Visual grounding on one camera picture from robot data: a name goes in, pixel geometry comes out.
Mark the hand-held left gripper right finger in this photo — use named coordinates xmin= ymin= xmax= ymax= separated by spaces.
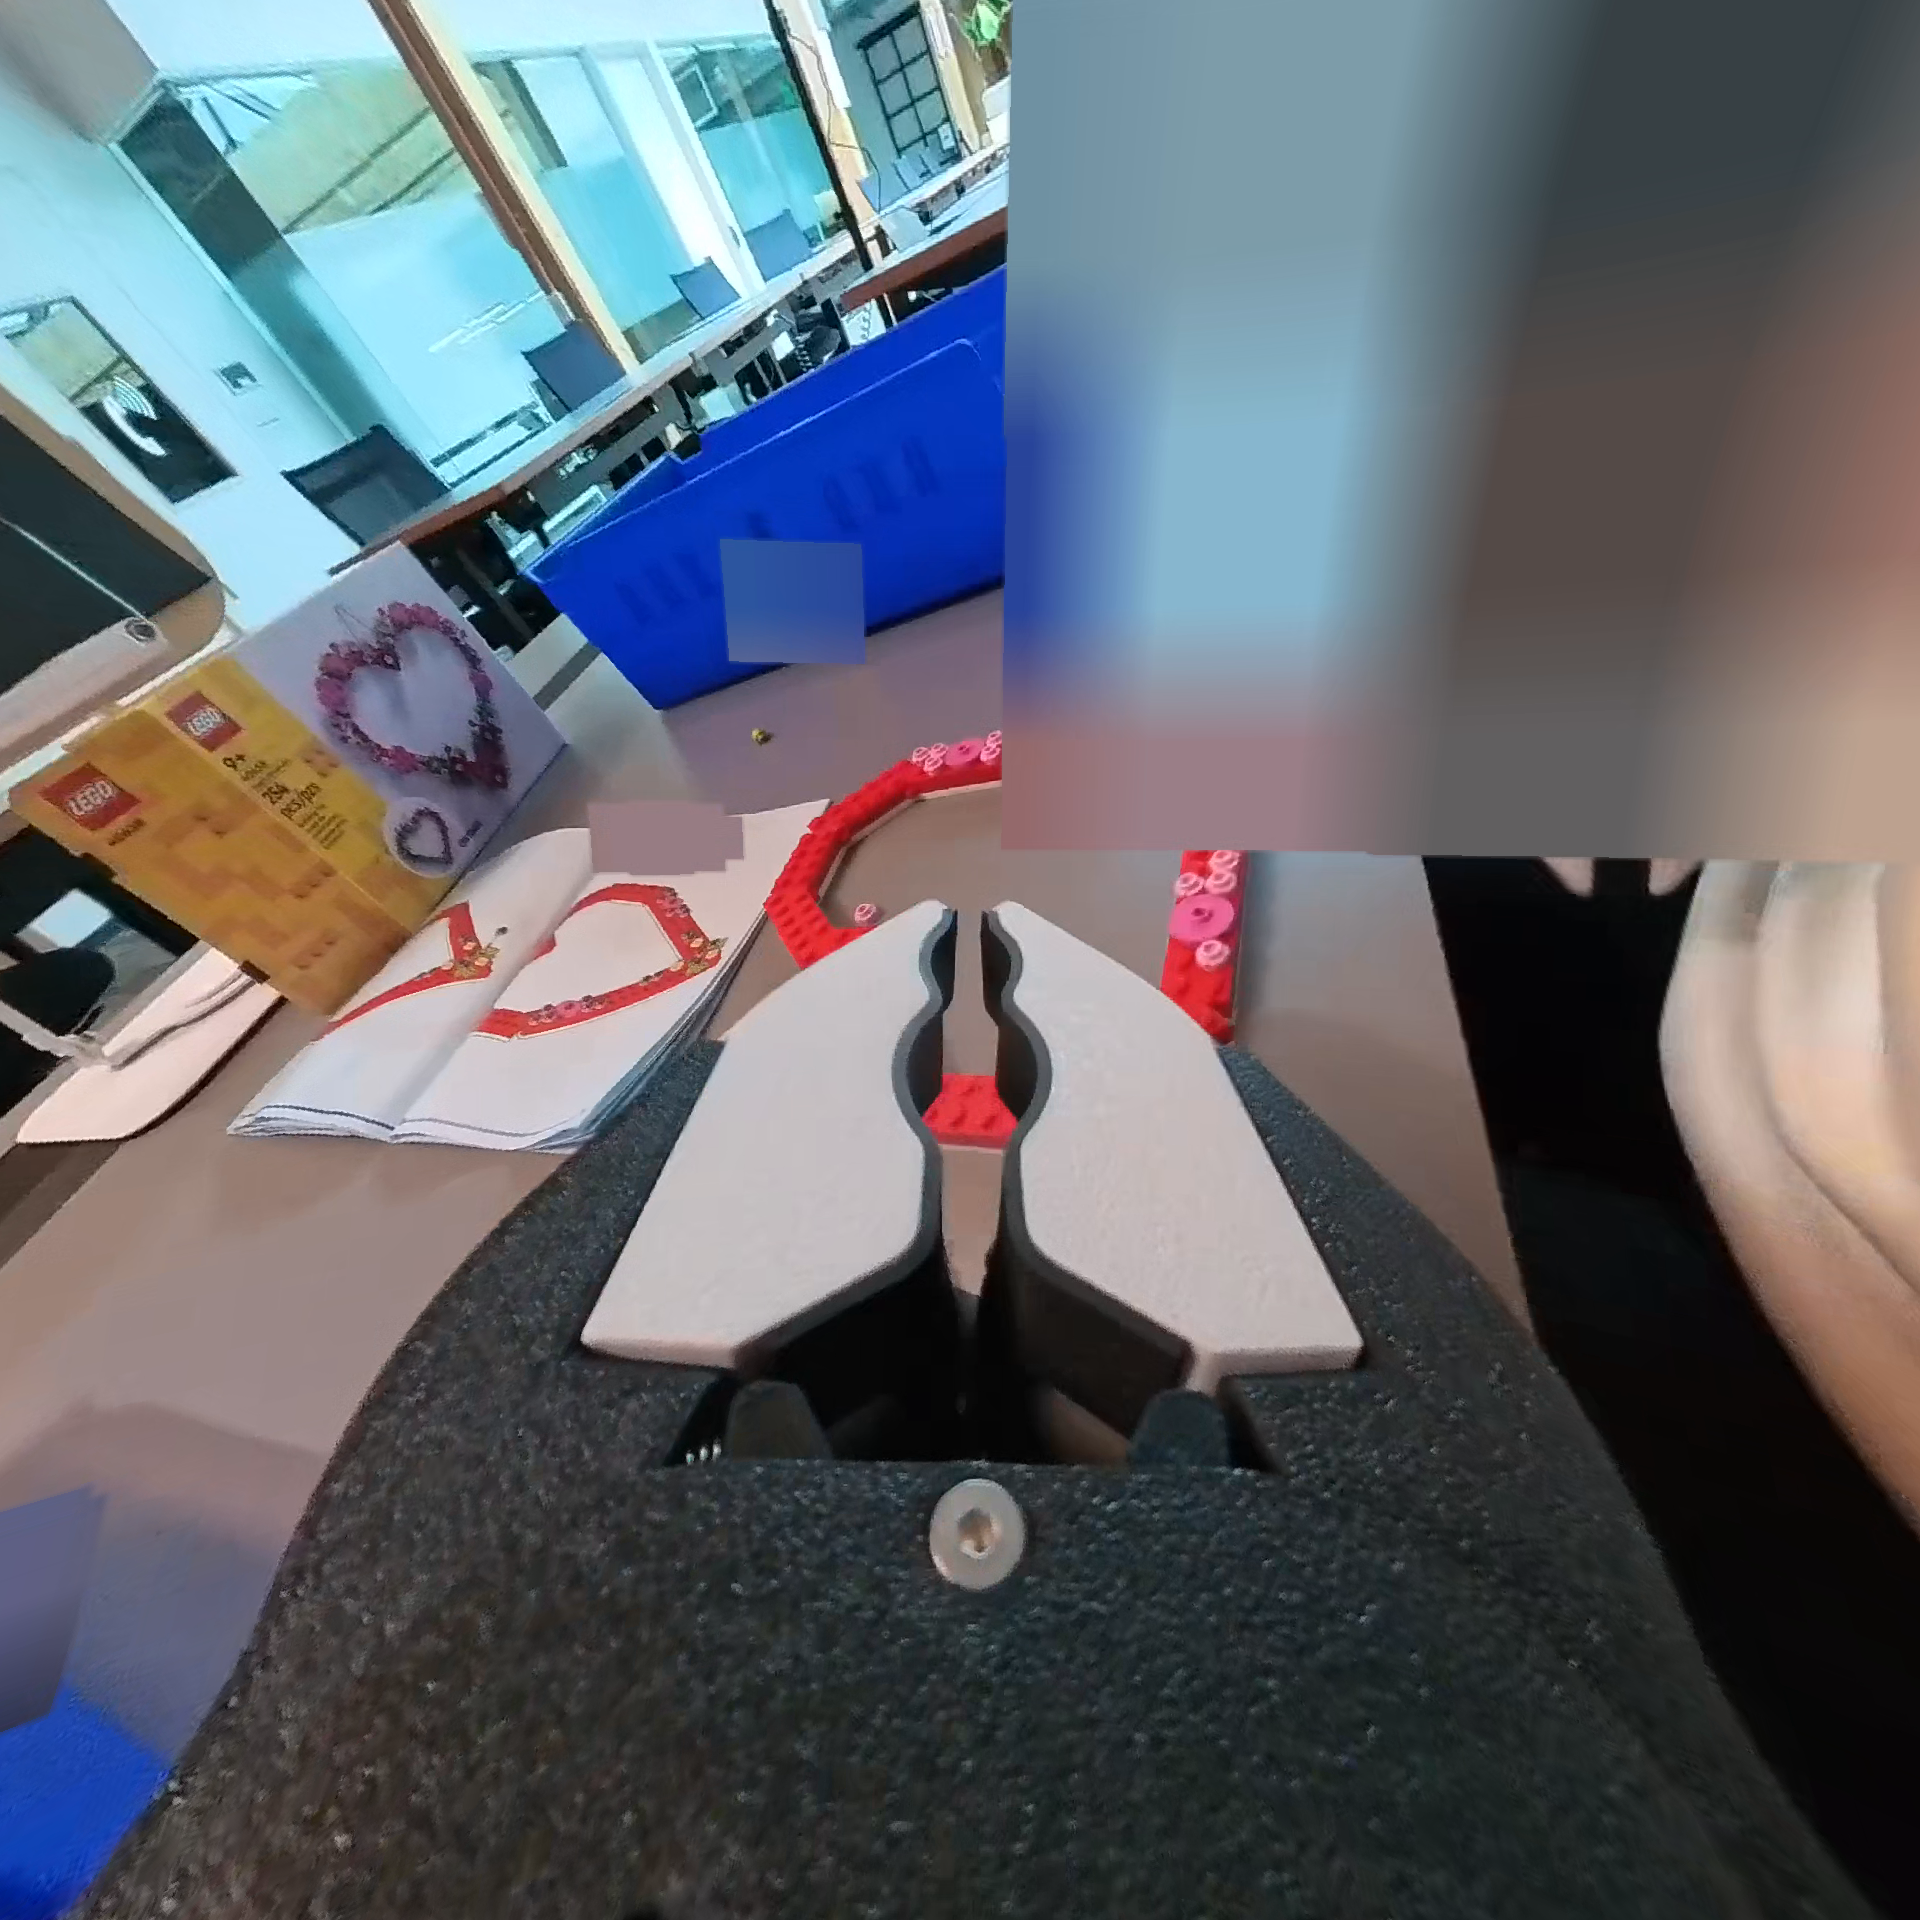
xmin=979 ymin=901 xmax=1370 ymax=1394

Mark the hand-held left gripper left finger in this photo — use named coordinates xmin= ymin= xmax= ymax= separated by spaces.
xmin=578 ymin=901 xmax=963 ymax=1373

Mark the red brick heart frame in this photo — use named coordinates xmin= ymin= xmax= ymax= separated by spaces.
xmin=766 ymin=732 xmax=1248 ymax=1154

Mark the group of pink flower studs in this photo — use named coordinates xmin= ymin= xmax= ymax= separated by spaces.
xmin=908 ymin=732 xmax=1248 ymax=974

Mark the grey desk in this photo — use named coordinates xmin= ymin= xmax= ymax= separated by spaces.
xmin=0 ymin=593 xmax=1539 ymax=1920

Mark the open instruction booklet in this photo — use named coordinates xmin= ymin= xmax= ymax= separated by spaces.
xmin=228 ymin=798 xmax=833 ymax=1154

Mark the person's white undershirt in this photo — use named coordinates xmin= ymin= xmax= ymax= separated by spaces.
xmin=1658 ymin=861 xmax=1825 ymax=1354

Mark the blue plastic bin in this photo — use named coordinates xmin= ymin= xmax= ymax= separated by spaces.
xmin=0 ymin=1679 xmax=173 ymax=1920
xmin=526 ymin=267 xmax=1009 ymax=710

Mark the yellow and lilac toy box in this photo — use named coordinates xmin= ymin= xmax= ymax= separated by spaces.
xmin=6 ymin=539 xmax=570 ymax=1018

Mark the person's beige sweatshirt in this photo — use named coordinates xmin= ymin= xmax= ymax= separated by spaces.
xmin=1777 ymin=858 xmax=1920 ymax=1517

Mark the phone icon wall sign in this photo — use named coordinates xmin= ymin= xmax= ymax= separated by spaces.
xmin=0 ymin=298 xmax=241 ymax=506

